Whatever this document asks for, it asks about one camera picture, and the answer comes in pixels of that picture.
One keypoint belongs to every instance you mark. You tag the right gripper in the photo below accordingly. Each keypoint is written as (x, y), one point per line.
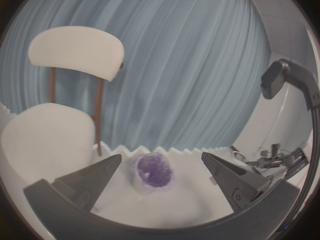
(271, 162)

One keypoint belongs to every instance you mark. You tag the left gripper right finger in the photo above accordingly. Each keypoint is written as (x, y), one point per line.
(232, 181)

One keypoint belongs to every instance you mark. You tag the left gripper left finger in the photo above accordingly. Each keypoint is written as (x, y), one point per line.
(87, 184)

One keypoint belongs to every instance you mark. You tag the purple plastic bag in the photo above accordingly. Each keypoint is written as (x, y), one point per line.
(155, 176)

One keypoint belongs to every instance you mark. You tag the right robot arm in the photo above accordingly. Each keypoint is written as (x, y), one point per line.
(297, 159)

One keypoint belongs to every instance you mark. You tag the white trash bin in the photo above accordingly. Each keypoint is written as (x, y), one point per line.
(140, 189)

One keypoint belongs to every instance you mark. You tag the white cushioned wooden chair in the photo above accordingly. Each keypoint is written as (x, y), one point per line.
(50, 139)

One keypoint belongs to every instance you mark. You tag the blue-grey curtain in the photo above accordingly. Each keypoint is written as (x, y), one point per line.
(175, 71)

